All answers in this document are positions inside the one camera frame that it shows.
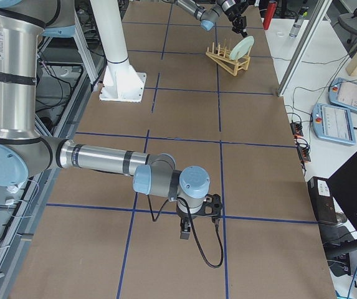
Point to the far teach pendant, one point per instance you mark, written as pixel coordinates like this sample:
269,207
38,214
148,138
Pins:
343,92

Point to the wooden dish rack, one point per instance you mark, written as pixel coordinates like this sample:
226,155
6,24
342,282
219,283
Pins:
220,55

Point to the aluminium frame post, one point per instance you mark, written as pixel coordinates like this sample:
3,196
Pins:
316,18

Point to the light green round plate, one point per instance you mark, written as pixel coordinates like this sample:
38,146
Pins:
242,48

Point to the teach pendant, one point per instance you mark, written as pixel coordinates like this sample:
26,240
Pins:
343,92
333,123

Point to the black computer box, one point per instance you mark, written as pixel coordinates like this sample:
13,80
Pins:
322,201

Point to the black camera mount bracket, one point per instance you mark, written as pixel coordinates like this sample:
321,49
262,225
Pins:
211,207

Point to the near teach pendant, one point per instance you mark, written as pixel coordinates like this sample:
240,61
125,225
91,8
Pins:
333,123

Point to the red bottle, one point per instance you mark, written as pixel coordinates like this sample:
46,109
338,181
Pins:
271,7

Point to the black orange power strip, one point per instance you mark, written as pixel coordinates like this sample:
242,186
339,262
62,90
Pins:
303,147

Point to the clear water bottle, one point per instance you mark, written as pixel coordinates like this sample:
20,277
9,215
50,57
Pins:
296,26

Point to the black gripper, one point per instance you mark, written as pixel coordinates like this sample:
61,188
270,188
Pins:
237,20
183,216

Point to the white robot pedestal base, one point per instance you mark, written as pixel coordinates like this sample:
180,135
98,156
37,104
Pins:
121,81

